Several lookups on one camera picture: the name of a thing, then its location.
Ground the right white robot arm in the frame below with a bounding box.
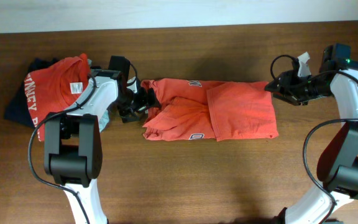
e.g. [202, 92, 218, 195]
[265, 58, 358, 223]

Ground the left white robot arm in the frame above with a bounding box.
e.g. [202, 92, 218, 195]
[44, 69, 160, 223]

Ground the folded grey garment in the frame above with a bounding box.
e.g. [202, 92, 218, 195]
[98, 110, 110, 132]

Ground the folded orange printed t-shirt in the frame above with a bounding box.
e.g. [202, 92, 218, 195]
[24, 54, 90, 126]

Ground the folded navy garment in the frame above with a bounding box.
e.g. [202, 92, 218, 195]
[4, 58, 59, 129]

